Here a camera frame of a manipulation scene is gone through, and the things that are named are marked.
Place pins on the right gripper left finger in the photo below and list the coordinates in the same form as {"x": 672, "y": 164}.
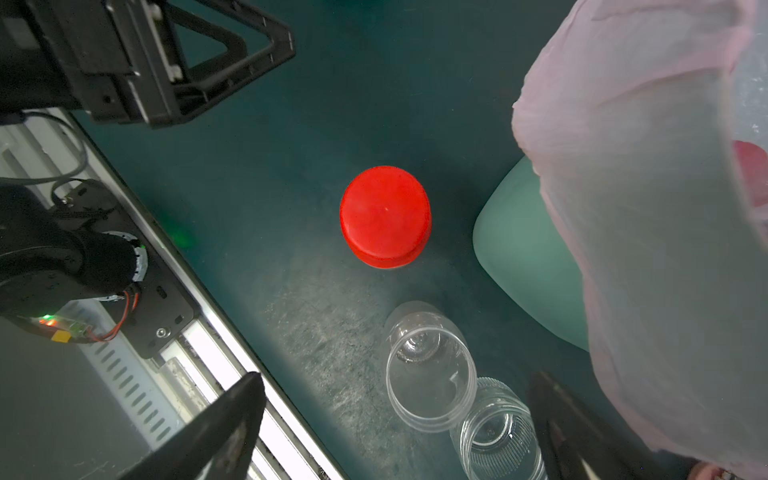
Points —
{"x": 218, "y": 443}

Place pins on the mint green trash bin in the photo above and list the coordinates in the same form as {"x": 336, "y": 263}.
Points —
{"x": 517, "y": 244}

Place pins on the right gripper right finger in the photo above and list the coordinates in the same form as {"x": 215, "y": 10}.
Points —
{"x": 576, "y": 444}

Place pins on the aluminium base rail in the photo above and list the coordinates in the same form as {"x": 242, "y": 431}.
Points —
{"x": 200, "y": 357}

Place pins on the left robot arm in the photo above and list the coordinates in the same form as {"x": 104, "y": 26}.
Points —
{"x": 50, "y": 252}

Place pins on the beige lid glass peanut jar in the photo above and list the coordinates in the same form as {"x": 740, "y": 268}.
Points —
{"x": 497, "y": 439}

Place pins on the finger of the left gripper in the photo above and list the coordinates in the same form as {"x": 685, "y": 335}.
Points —
{"x": 208, "y": 83}

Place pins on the red lid peanut jar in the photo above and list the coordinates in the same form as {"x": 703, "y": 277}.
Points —
{"x": 385, "y": 217}
{"x": 428, "y": 372}

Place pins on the white vent strip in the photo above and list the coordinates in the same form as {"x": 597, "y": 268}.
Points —
{"x": 138, "y": 389}

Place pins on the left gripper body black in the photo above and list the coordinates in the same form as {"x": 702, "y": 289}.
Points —
{"x": 103, "y": 57}

